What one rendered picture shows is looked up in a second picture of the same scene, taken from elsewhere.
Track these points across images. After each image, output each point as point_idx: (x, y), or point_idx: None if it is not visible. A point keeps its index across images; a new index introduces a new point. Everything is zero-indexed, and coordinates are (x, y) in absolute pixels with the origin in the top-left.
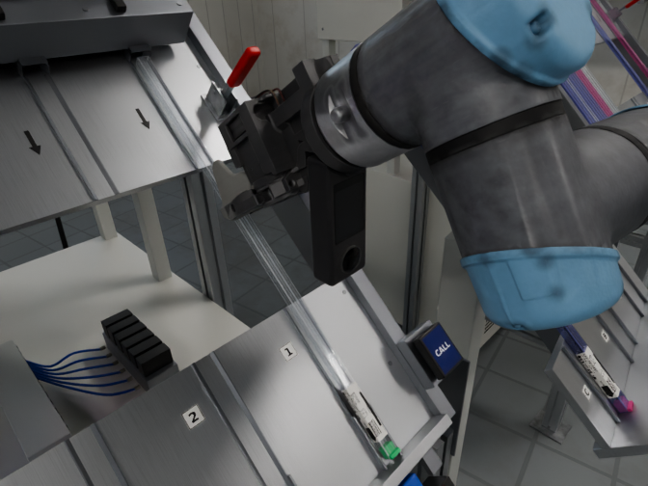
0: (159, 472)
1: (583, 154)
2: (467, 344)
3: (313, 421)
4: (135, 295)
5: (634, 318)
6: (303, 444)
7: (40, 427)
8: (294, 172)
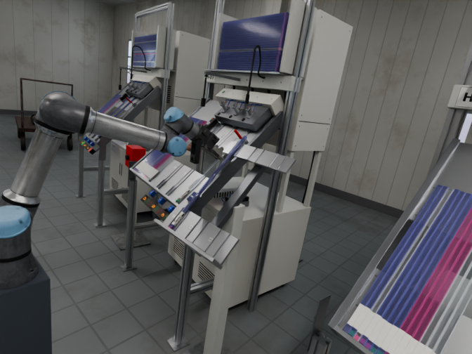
0: (178, 173)
1: (164, 131)
2: None
3: (184, 188)
4: None
5: (201, 247)
6: (180, 188)
7: None
8: None
